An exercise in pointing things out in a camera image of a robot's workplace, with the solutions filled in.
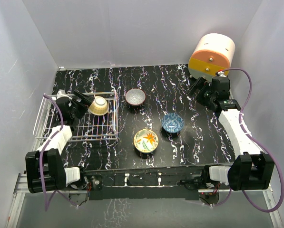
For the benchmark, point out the aluminium frame rail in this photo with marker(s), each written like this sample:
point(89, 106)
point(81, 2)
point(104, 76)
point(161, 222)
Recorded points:
point(166, 162)

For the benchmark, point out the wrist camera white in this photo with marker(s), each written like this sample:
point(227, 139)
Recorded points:
point(61, 93)
point(221, 73)

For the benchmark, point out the blue patterned bowl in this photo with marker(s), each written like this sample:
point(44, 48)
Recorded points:
point(172, 123)

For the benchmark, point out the yellow teal patterned bowl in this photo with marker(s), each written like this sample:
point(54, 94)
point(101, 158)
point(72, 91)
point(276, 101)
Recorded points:
point(99, 106)

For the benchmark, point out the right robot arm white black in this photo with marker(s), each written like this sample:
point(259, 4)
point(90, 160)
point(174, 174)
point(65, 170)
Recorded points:
point(239, 142)

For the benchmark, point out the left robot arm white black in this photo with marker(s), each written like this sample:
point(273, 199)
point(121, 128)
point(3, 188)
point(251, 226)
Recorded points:
point(44, 167)

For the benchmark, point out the orange flower bowl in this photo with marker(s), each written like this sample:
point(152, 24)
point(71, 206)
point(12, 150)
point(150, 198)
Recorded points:
point(145, 141)

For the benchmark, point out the round pastel drawer cabinet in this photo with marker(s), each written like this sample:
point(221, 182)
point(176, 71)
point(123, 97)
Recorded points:
point(214, 52)

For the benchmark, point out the grey bowl red rim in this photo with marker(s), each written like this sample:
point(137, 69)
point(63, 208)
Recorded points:
point(135, 97)

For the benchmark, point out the white wire dish rack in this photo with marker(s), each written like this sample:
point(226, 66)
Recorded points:
point(89, 128)

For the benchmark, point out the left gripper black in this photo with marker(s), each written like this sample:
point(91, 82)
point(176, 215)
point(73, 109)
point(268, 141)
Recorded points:
point(84, 99)

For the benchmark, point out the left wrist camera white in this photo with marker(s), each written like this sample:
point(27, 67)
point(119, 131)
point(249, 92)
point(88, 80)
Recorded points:
point(61, 93)

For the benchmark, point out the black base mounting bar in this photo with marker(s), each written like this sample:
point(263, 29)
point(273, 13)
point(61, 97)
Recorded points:
point(150, 185)

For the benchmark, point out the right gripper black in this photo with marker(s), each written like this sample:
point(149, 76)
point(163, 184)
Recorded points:
point(198, 85)

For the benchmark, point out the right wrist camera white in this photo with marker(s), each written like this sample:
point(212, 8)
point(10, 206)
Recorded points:
point(221, 73)

